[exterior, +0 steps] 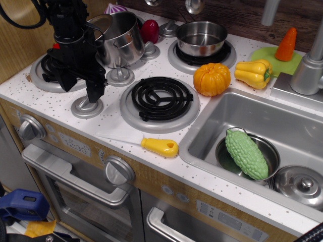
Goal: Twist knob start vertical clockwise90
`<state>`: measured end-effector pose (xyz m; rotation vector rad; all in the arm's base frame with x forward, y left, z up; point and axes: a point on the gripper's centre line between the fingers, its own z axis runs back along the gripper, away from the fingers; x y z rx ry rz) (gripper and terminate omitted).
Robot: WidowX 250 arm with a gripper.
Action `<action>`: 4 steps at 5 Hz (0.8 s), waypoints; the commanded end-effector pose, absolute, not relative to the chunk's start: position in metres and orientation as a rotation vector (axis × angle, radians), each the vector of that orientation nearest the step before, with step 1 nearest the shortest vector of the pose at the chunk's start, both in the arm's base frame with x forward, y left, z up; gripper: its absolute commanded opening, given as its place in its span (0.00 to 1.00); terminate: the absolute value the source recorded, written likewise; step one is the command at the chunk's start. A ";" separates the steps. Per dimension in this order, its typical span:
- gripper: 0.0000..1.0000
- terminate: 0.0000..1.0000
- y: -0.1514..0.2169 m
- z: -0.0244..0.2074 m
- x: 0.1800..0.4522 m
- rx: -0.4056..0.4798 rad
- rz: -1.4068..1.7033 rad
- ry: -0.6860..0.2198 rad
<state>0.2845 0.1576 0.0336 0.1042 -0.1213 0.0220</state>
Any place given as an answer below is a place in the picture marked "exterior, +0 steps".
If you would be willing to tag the yellow cloth scrap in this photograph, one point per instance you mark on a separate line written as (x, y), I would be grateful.
(39, 228)

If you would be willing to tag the shallow steel pan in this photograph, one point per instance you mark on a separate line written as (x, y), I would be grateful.
(200, 38)

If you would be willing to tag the grey middle stove knob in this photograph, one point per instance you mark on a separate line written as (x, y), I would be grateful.
(120, 77)

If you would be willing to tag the small steel pot in sink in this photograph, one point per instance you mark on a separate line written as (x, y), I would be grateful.
(268, 150)

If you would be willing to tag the grey rear stove knob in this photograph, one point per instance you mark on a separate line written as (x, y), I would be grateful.
(151, 51)

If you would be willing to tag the dark red toy vegetable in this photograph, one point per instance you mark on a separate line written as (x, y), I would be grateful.
(150, 31)

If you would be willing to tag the black coil burner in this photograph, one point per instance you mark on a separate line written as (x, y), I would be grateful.
(220, 56)
(46, 68)
(161, 98)

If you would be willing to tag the tall steel pot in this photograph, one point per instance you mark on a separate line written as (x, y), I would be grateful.
(119, 39)

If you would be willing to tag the blue clamp tool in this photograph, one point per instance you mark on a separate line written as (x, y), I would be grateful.
(24, 205)

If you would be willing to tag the oven dial knob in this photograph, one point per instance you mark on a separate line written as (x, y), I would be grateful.
(117, 171)
(30, 128)

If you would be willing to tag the yellow toy bell pepper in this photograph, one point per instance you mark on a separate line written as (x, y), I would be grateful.
(255, 73)

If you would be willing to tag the green round plate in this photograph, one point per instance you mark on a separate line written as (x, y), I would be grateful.
(278, 66)

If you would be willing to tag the purple white toy onion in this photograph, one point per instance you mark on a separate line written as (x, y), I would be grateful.
(114, 8)

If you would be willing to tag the left oven dial knob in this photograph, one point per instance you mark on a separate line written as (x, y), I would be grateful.
(30, 128)

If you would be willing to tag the left oven door handle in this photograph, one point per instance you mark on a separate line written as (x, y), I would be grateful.
(60, 170)

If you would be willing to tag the orange toy carrot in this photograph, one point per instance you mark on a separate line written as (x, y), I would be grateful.
(286, 48)

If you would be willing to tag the black left coil burner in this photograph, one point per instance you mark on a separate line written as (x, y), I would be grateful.
(46, 68)

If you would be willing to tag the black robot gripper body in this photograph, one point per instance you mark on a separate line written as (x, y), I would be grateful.
(79, 56)

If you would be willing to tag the right oven door handle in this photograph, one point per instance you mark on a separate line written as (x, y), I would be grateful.
(155, 222)

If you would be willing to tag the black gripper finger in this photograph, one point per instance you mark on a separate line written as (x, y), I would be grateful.
(95, 89)
(66, 80)

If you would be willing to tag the yellow handled toy knife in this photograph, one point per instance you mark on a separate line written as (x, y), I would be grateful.
(164, 147)

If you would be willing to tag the oven door handle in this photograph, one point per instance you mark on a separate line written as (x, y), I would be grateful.
(155, 222)
(60, 170)

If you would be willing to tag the grey sink basin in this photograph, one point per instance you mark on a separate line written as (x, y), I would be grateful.
(296, 134)

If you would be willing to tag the grey front stove knob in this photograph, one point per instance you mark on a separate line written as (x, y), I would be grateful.
(82, 108)

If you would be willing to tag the grey toy faucet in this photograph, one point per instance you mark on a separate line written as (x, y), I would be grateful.
(307, 79)

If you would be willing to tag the grey stove knob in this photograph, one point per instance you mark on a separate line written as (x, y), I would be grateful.
(120, 77)
(168, 30)
(151, 51)
(82, 108)

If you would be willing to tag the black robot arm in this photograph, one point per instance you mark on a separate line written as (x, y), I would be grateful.
(68, 19)

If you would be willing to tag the hanging steel spoon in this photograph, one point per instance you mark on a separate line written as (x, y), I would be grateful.
(153, 3)

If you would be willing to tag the hanging steel ladle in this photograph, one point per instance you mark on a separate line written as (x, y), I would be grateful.
(194, 6)

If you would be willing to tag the right oven dial knob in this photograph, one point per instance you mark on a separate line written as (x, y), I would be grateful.
(117, 171)

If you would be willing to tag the grey back stove knob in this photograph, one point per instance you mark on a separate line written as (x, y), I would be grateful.
(168, 30)

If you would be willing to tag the steel pot lid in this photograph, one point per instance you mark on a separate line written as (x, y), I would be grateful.
(299, 183)

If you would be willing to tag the black rear coil burner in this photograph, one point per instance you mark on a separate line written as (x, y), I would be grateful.
(220, 56)

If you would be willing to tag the black front coil burner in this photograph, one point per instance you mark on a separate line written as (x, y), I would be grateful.
(161, 98)

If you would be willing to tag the green toy bitter gourd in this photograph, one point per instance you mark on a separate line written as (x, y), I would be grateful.
(246, 154)

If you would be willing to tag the orange toy pumpkin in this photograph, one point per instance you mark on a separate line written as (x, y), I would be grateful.
(212, 79)

